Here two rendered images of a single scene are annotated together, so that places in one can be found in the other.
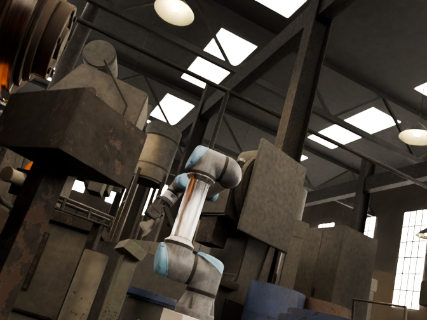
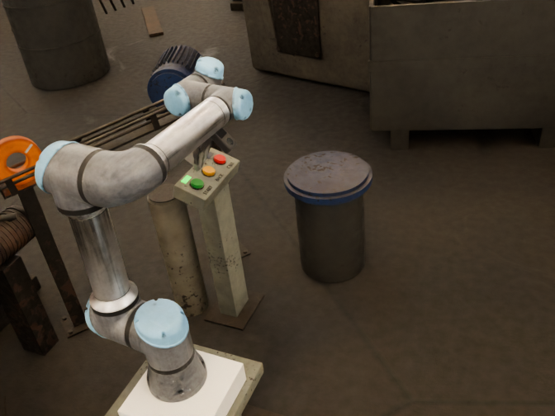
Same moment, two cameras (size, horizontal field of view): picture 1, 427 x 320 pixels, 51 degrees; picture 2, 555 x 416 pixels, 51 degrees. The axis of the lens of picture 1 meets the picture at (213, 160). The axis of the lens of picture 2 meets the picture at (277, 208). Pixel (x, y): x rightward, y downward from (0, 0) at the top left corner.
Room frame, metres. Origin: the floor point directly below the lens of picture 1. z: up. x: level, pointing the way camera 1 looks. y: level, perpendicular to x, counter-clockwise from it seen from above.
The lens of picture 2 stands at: (1.25, -1.02, 1.55)
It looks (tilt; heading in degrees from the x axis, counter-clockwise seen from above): 35 degrees down; 45
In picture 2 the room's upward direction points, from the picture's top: 7 degrees counter-clockwise
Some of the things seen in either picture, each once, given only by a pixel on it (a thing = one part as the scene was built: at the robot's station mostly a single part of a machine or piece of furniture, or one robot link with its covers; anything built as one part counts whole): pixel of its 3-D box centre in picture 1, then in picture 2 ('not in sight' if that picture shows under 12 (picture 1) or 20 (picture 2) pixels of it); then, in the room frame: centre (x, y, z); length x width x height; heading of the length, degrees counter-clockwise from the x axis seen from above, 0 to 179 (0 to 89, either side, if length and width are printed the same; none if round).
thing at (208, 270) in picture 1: (204, 272); (162, 332); (1.74, -0.09, 0.53); 0.13 x 0.12 x 0.14; 103
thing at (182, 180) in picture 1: (186, 183); (191, 96); (2.11, 0.09, 0.95); 0.11 x 0.11 x 0.08; 13
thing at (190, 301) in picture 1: (197, 303); (173, 364); (1.75, -0.10, 0.41); 0.15 x 0.15 x 0.10
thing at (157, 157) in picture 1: (135, 212); not in sight; (10.40, 1.39, 2.25); 0.92 x 0.92 x 4.50
